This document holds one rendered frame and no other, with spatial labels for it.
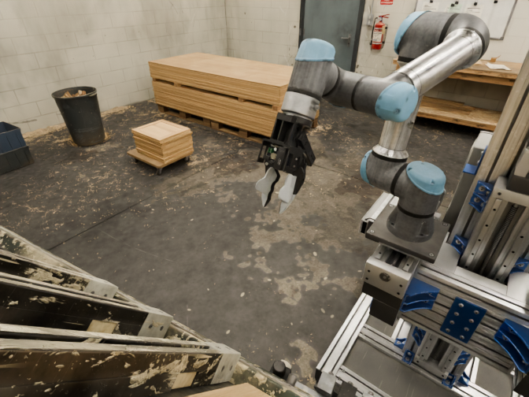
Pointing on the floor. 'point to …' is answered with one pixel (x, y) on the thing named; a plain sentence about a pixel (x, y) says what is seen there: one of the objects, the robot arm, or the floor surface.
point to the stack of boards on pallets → (222, 91)
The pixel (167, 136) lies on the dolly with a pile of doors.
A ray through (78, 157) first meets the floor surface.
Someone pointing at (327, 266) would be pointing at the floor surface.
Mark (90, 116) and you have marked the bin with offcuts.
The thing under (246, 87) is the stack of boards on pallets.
